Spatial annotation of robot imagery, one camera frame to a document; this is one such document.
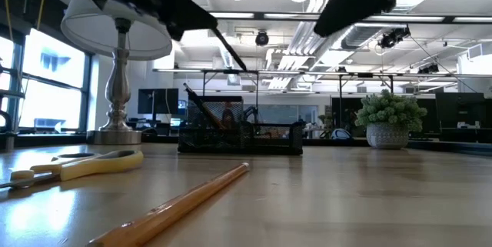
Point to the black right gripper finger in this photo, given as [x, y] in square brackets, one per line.
[346, 8]

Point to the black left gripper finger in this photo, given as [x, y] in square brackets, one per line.
[188, 16]

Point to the orange wooden pencil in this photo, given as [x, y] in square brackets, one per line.
[203, 108]
[173, 210]

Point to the black mesh desk organizer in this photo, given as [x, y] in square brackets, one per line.
[215, 143]

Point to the table lamp white shade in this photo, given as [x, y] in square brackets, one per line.
[96, 35]

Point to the black ceiling dome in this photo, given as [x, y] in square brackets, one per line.
[262, 38]

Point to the small black monitor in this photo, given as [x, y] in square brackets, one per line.
[157, 101]

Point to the black track spotlight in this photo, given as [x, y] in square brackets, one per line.
[428, 69]

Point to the green faux plant white pot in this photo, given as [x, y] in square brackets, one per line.
[386, 135]

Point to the large black monitor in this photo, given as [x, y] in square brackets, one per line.
[459, 110]

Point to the black ceiling camera cluster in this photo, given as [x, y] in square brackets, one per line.
[394, 37]

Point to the black aluminium table frame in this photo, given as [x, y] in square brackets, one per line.
[161, 138]

